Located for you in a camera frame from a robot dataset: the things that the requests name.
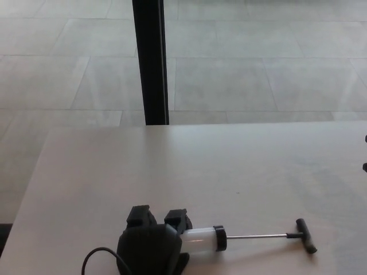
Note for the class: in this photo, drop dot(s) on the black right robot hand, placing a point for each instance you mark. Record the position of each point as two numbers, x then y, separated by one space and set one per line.
365 166

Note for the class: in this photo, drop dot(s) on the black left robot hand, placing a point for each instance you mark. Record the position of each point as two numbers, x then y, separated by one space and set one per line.
149 249

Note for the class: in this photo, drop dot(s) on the black vertical post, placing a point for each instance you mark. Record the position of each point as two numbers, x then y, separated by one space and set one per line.
150 57

